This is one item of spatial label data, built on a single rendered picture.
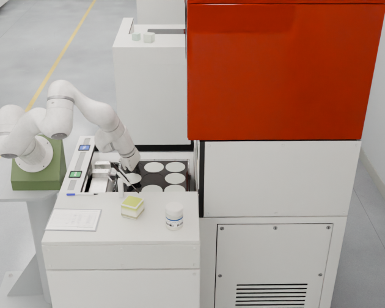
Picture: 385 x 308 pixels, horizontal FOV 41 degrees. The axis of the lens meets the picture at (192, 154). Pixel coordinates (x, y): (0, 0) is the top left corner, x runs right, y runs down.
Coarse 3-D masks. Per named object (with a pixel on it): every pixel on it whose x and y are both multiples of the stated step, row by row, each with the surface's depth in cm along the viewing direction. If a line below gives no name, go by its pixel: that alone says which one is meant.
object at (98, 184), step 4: (92, 180) 255; (96, 180) 255; (100, 180) 255; (104, 180) 255; (108, 180) 257; (92, 184) 252; (96, 184) 252; (100, 184) 252; (104, 184) 252; (92, 188) 249; (96, 188) 249; (100, 188) 249; (104, 188) 249
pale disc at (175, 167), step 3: (174, 162) 267; (177, 162) 267; (168, 165) 264; (171, 165) 264; (174, 165) 264; (177, 165) 264; (180, 165) 264; (183, 165) 264; (168, 168) 261; (171, 168) 261; (174, 168) 261; (177, 168) 261; (180, 168) 261; (183, 168) 261; (171, 171) 259; (174, 171) 259; (177, 171) 259
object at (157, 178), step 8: (120, 168) 261; (144, 176) 255; (152, 176) 255; (160, 176) 255; (136, 184) 248; (144, 184) 248; (152, 184) 248; (160, 184) 249; (168, 184) 249; (176, 184) 249; (184, 184) 249
